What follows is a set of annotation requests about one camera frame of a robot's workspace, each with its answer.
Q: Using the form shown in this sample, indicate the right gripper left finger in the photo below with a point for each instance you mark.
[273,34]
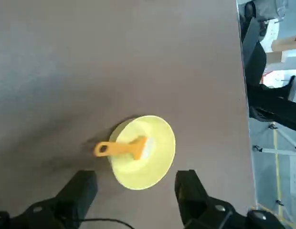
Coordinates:
[71,195]

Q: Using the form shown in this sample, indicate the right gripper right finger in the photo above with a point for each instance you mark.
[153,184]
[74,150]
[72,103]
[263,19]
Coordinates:
[193,198]

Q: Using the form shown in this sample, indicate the yellow plastic bowl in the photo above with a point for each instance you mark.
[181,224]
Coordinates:
[143,174]

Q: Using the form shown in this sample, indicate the silver tripod stand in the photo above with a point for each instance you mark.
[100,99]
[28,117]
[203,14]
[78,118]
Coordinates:
[277,150]

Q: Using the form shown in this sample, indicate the person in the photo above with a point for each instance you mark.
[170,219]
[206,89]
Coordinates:
[255,71]

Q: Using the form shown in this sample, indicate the wooden box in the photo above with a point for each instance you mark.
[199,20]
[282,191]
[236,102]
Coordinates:
[286,44]

